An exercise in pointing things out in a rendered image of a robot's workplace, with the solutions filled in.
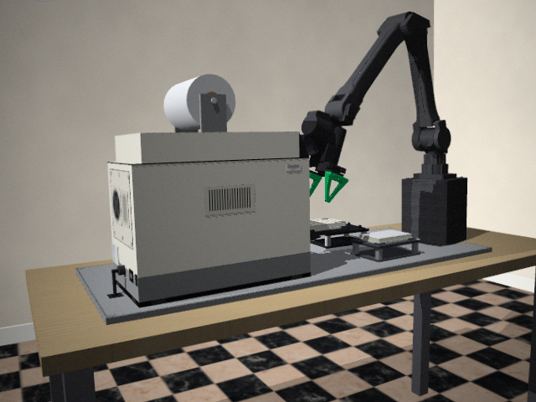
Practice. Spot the grey cylinder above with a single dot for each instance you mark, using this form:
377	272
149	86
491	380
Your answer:
181	103

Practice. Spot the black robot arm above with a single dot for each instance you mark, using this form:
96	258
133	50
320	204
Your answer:
346	103

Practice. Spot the white flat plate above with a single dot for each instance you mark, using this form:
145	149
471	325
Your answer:
387	236

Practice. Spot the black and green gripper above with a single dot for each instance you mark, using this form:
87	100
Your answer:
323	169

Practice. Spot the white well plate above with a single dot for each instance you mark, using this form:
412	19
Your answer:
325	224

